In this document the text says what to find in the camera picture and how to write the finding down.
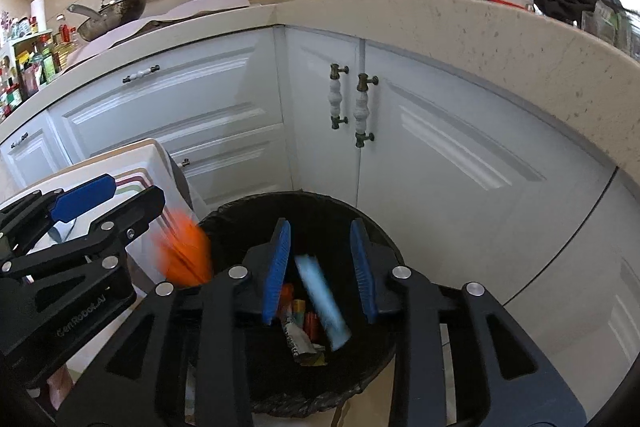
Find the white large cabinet door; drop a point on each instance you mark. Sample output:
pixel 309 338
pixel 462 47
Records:
pixel 450 187

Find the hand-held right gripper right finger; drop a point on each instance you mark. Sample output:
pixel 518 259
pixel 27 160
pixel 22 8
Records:
pixel 362 277

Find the metal wok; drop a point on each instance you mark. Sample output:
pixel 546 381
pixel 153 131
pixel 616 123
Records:
pixel 107 17

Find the paper towel roll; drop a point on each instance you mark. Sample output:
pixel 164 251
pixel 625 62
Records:
pixel 38 14

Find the rack of seasoning bottles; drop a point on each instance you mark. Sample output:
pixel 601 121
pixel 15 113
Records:
pixel 30 67

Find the white and black wrapper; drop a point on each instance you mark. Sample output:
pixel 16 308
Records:
pixel 300 342

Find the light blue wrapper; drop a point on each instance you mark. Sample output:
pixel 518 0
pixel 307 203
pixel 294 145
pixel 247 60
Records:
pixel 322 302

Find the white wide cabinet drawer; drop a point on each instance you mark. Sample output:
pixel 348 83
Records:
pixel 200 82

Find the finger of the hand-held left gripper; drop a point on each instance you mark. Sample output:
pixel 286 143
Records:
pixel 82 202
pixel 125 219

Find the white lower cabinet drawer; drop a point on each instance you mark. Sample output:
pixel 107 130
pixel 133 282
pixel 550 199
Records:
pixel 240 167

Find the clear glass jars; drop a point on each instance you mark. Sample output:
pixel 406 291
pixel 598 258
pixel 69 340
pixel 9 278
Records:
pixel 607 27

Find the orange wrapper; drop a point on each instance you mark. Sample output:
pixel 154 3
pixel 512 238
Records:
pixel 185 257

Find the striped tablecloth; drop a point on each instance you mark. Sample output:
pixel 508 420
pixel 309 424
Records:
pixel 150 159

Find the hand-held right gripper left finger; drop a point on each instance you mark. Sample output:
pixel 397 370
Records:
pixel 277 272

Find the black trash bin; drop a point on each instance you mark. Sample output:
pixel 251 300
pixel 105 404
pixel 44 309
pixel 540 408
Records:
pixel 315 212

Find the white narrow cabinet door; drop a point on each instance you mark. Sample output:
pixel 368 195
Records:
pixel 310 157

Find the pink stove cover cloth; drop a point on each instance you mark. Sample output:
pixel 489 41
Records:
pixel 165 24

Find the white small cabinet door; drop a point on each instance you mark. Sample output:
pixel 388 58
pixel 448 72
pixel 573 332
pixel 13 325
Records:
pixel 35 152

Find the white curved cabinet door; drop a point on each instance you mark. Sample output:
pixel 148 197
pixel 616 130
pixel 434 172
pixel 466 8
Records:
pixel 590 287

